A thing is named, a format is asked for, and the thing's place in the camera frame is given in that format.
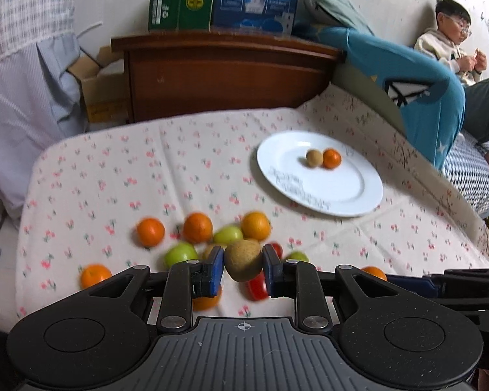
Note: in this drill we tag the green fruit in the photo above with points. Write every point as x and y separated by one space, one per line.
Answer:
228 235
180 252
297 255

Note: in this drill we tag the orange under gripper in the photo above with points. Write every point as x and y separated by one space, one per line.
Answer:
206 303

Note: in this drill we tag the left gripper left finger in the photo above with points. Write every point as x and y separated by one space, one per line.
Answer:
186 281

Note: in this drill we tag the teal blanket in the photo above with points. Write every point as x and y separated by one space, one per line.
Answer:
414 93

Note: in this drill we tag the small orange on plate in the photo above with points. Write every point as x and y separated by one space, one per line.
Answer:
331 158

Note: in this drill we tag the boy with glasses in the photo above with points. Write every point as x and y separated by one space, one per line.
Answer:
444 44

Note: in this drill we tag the grey green pillow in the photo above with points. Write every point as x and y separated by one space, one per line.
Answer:
340 13

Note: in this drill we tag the cherry print tablecloth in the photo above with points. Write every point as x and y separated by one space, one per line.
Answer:
87 195

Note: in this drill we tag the orange left on cloth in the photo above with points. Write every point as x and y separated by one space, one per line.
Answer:
150 232

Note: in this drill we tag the dark wooden cabinet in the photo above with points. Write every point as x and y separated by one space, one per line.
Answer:
174 73

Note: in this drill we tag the orange on cloth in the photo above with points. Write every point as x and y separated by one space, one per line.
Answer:
256 225
150 232
197 228

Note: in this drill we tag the orange middle on cloth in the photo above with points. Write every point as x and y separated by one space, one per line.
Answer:
197 228

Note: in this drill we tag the orange far left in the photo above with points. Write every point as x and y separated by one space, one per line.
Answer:
93 274

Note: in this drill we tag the white ceramic plate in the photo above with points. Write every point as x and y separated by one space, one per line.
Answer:
353 188

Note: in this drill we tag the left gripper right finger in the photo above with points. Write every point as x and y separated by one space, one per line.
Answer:
300 281

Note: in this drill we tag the red cherry tomato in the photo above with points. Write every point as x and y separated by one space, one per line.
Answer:
278 249
257 288

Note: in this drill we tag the checkered grey cloth cover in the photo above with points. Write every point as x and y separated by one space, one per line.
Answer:
39 98

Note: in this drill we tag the brown open cardboard box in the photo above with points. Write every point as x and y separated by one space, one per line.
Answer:
104 88

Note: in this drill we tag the blue white patterned mattress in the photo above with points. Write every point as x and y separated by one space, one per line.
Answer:
467 170

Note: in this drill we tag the orange right on cloth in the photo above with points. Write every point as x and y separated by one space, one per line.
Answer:
256 225

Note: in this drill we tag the brown fruit left on cloth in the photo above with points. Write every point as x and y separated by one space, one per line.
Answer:
207 251

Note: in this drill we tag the orange by right gripper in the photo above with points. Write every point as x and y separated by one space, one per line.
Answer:
375 272

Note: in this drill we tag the brown kiwi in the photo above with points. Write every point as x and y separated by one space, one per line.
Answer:
243 260

